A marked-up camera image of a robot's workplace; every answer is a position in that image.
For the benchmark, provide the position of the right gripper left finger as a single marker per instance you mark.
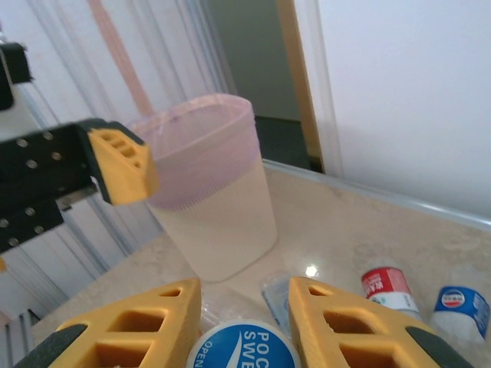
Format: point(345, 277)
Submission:
point(134, 337)

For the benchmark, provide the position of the brown wooden door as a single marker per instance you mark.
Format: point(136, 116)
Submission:
point(303, 96)

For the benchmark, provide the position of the blue white logo label bottle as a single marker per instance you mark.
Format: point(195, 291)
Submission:
point(456, 303)

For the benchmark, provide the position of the clear bottle wide blue lid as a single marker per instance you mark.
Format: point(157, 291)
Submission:
point(245, 345)

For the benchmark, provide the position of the red label bottle red cap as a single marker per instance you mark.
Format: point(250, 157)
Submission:
point(383, 283)

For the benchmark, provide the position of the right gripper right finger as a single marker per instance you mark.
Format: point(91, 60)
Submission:
point(345, 337)

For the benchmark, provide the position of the aluminium table end rail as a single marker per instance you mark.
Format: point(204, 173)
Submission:
point(383, 195)

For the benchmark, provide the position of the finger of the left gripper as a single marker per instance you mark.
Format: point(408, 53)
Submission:
point(126, 172)

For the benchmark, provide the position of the beige bin with pink liner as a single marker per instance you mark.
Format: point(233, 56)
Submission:
point(215, 153)

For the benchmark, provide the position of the beige ribbed plastic bin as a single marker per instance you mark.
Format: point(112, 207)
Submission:
point(215, 230)

